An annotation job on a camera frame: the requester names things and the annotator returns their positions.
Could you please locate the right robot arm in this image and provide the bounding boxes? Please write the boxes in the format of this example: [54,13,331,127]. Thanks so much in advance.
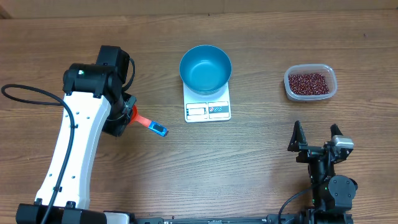
[277,121,358,223]

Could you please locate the red scoop with blue handle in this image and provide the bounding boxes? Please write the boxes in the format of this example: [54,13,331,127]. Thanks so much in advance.
[129,105,169,137]

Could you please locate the white digital kitchen scale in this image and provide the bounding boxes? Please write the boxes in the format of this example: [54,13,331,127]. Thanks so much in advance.
[183,83,231,123]

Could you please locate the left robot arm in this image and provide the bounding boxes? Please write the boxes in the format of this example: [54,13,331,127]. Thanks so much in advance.
[16,45,136,223]

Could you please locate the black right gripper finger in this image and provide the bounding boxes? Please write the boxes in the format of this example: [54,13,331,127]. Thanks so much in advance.
[288,120,308,148]
[330,124,343,138]

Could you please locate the blue round bowl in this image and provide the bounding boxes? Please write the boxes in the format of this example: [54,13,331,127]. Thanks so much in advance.
[179,45,233,95]

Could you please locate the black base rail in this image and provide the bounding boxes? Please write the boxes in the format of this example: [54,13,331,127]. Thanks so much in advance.
[130,213,354,224]

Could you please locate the clear plastic food container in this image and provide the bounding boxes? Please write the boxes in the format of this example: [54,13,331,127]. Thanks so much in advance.
[284,63,338,101]

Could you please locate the red beans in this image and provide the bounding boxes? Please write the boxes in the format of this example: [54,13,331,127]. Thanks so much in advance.
[288,73,330,95]

